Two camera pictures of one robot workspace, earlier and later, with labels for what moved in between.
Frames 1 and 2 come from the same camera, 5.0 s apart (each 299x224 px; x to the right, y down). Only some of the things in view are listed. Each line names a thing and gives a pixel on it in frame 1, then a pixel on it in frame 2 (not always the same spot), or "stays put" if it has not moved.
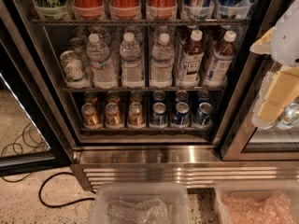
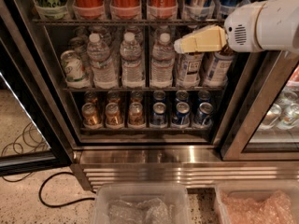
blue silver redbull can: (198, 2) stays put
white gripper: (286, 44) -> (241, 28)
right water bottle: (163, 69) stays put
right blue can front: (203, 117) stays put
